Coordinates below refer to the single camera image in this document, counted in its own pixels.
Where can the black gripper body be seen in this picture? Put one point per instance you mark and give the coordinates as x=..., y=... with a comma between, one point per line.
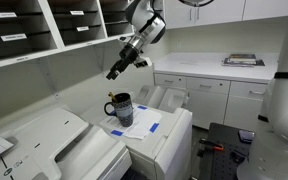
x=127, y=56

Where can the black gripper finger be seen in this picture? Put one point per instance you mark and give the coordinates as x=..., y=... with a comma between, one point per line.
x=110, y=75
x=116, y=74

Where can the yellow pen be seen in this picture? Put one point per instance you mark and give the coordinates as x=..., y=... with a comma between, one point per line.
x=112, y=97

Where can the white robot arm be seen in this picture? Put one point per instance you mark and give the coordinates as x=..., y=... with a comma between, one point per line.
x=268, y=155

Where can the black speckled mug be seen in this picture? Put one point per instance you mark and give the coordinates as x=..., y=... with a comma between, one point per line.
x=123, y=109

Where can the blue tape piece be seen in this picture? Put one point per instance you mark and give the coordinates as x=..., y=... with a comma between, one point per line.
x=142, y=107
x=154, y=127
x=117, y=133

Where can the white instruction paper sheet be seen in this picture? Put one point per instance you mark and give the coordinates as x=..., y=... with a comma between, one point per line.
x=142, y=122

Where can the blue tape piece front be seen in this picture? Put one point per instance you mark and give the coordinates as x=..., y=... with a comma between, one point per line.
x=117, y=133

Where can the blue tape piece right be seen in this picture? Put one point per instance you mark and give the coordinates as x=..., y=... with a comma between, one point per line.
x=154, y=127

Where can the white printer finisher unit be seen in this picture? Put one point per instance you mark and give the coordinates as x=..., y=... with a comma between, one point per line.
x=159, y=140

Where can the large office printer copier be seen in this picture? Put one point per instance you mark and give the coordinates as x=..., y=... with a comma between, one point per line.
x=58, y=145

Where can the white lower cabinet counter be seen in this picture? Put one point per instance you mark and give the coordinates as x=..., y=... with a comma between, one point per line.
x=218, y=93

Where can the stack of books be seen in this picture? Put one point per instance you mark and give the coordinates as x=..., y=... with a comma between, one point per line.
x=242, y=60

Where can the black orange clamp front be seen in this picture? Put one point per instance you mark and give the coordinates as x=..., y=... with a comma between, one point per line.
x=207, y=144

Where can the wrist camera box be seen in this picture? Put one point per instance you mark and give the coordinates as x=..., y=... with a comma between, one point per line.
x=142, y=62

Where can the white upper wall cabinets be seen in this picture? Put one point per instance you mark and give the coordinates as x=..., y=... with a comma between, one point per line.
x=179, y=15

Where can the wall mail sorter shelf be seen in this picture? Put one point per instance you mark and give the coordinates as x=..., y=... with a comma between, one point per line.
x=31, y=29

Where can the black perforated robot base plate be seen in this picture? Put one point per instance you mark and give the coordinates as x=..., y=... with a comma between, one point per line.
x=222, y=164

